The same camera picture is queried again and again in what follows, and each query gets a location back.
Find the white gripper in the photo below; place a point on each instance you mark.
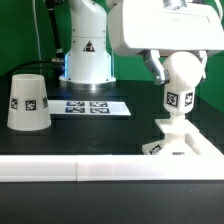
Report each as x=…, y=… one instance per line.
x=137, y=25

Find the white lamp bulb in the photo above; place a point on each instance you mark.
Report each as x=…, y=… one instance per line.
x=185, y=73

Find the white lamp base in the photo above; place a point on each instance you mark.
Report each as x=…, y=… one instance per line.
x=176, y=133

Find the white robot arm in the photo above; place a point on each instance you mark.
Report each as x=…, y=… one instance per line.
x=87, y=63

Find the white lamp shade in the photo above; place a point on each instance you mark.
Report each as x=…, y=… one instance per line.
x=28, y=105

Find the white L-shaped fence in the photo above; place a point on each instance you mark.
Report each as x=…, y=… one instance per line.
x=200, y=161

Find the white marker sheet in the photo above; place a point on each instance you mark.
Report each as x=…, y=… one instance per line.
x=108, y=108

